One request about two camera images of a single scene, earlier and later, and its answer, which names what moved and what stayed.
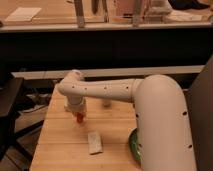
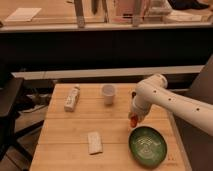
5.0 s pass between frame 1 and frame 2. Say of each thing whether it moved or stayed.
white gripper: moved
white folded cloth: stayed
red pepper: moved
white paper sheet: stayed
